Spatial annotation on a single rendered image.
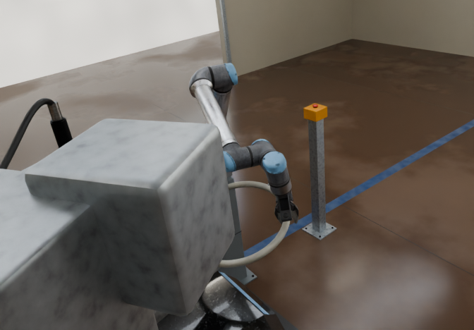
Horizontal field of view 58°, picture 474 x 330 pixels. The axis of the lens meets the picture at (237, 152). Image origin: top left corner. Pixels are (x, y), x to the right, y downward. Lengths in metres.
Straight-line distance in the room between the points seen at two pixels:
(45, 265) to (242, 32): 7.21
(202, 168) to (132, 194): 0.08
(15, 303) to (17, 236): 0.06
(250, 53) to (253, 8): 0.75
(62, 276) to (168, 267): 0.08
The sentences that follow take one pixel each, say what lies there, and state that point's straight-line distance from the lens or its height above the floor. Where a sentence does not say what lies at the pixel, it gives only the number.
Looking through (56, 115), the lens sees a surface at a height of 1.88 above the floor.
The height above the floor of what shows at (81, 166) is 2.08.
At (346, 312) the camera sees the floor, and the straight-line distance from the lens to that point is 3.01.
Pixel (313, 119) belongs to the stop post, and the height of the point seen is 1.02.
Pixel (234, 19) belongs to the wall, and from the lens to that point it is 7.38.
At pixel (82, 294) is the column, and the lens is 0.41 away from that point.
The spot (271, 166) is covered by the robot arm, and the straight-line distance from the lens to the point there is 1.68.
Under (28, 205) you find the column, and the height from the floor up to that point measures 2.05.
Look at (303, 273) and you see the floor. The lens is 3.25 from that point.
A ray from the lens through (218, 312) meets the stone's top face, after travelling 1.88.
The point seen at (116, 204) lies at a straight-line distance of 0.37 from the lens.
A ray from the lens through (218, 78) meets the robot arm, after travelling 2.16.
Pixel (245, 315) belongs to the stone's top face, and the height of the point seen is 0.87.
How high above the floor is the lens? 2.24
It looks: 27 degrees down
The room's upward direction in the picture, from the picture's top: 7 degrees counter-clockwise
